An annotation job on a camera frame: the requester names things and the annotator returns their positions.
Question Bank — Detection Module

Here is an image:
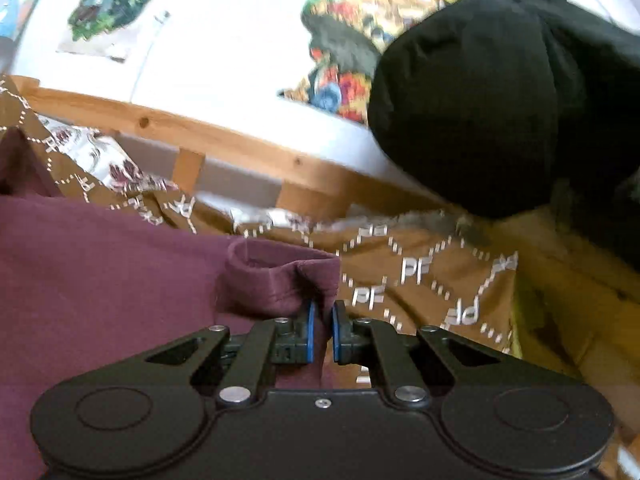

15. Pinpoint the wooden bed frame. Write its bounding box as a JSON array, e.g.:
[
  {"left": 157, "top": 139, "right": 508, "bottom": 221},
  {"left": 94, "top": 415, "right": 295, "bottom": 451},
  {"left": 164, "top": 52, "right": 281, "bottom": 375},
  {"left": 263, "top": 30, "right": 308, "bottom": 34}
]
[{"left": 10, "top": 75, "right": 640, "bottom": 466}]

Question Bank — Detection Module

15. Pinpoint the landscape painting poster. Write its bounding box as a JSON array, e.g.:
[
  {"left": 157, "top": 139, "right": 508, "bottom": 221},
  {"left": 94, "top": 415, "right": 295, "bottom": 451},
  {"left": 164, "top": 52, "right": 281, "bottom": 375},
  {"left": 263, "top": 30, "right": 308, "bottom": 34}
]
[{"left": 278, "top": 0, "right": 441, "bottom": 125}]

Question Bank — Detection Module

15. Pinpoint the yellow-green cloth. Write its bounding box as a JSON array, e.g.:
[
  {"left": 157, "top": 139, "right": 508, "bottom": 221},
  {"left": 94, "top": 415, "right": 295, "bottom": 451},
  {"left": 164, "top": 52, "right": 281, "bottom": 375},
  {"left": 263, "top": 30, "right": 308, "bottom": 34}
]
[{"left": 510, "top": 270, "right": 586, "bottom": 376}]

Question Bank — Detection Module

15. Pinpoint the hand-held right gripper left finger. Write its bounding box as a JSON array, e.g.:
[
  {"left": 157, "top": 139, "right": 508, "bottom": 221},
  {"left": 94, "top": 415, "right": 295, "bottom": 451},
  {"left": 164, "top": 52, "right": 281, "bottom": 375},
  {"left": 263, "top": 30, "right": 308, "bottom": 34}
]
[{"left": 145, "top": 300, "right": 317, "bottom": 408}]

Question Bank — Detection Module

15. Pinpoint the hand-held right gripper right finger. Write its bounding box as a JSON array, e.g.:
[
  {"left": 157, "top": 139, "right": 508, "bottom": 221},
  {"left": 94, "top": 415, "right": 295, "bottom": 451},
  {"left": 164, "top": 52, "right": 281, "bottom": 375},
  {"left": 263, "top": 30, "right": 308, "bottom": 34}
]
[{"left": 331, "top": 300, "right": 506, "bottom": 408}]

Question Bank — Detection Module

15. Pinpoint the black puffer jacket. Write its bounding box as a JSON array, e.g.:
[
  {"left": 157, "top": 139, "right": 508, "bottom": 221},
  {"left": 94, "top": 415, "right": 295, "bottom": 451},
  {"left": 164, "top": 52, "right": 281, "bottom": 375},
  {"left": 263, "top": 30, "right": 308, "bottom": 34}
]
[{"left": 367, "top": 0, "right": 640, "bottom": 271}]

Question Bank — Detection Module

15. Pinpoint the brown printed blanket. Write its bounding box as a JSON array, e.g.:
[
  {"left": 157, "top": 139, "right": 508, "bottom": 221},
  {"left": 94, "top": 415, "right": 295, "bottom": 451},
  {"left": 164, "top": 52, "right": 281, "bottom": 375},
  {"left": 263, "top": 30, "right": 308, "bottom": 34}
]
[{"left": 0, "top": 74, "right": 523, "bottom": 391}]

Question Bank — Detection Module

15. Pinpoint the maroon sweater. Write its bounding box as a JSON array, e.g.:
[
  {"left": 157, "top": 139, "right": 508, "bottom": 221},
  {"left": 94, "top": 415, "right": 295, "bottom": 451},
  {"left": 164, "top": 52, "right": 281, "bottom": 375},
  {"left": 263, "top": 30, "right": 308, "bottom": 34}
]
[{"left": 0, "top": 127, "right": 343, "bottom": 480}]

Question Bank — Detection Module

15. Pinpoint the blond cartoon character poster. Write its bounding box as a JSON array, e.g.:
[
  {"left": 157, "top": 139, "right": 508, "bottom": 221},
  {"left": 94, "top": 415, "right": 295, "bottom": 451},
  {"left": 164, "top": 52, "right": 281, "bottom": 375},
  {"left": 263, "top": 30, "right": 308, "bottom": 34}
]
[{"left": 56, "top": 0, "right": 175, "bottom": 63}]

